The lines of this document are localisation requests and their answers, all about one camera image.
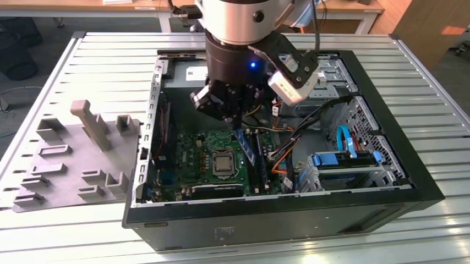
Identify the blue RAM stick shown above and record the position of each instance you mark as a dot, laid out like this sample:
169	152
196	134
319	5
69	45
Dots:
246	148

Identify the hard disk in blue carrier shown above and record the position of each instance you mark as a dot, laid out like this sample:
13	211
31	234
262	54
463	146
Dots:
325	160

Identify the green motherboard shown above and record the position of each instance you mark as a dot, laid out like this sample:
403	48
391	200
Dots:
192	167

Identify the silver CPU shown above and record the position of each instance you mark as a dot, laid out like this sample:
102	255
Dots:
224	164

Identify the black graphics card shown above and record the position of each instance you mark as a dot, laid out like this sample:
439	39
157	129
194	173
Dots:
217	191

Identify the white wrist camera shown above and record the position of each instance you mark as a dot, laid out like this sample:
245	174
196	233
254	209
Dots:
290	90

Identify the black camera bracket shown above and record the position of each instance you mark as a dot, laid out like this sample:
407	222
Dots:
276	44

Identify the brown wooden cabinet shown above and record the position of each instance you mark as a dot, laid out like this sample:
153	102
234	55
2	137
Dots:
429	27

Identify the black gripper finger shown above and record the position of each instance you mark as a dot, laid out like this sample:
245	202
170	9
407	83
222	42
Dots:
253	99
213	101

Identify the black PC case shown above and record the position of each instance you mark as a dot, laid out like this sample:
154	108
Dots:
257	222

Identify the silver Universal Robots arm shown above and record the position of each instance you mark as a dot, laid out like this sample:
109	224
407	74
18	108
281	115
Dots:
236	22

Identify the grey power supply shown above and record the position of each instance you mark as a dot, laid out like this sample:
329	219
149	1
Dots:
184	110

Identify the wooden desk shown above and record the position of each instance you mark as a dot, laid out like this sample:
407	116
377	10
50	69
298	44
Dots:
110	6

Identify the black bin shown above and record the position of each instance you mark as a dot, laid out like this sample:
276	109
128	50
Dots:
18	60

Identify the grey parts rack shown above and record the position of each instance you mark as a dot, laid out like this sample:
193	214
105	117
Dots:
85	154

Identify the black RAM slot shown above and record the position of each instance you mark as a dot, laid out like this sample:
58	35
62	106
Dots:
253	180

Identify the silver disk bay bracket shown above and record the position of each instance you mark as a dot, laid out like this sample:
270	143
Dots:
349	178

